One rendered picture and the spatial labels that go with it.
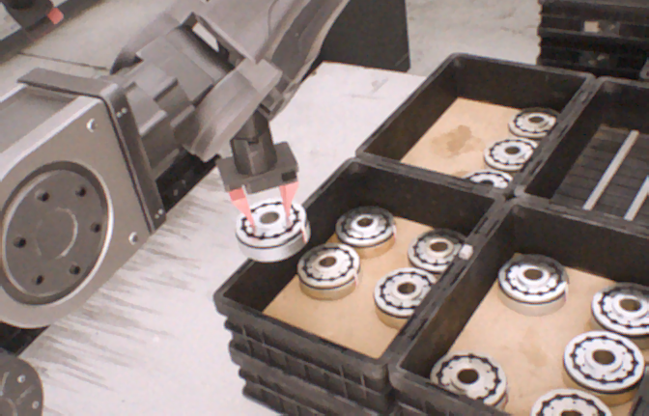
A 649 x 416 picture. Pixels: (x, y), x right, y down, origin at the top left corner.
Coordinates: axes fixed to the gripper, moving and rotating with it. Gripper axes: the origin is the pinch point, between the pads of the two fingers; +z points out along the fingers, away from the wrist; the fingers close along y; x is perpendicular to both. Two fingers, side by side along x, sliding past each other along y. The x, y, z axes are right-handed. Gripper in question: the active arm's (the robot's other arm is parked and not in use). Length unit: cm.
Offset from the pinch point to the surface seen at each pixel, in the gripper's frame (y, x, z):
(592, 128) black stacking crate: -65, -25, 20
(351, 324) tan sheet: -8.1, 3.3, 22.2
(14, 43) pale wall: 77, -326, 96
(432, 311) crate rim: -17.5, 15.0, 12.4
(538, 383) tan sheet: -28.6, 24.0, 22.6
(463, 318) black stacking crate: -23.6, 10.5, 20.7
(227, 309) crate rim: 9.2, 2.3, 12.5
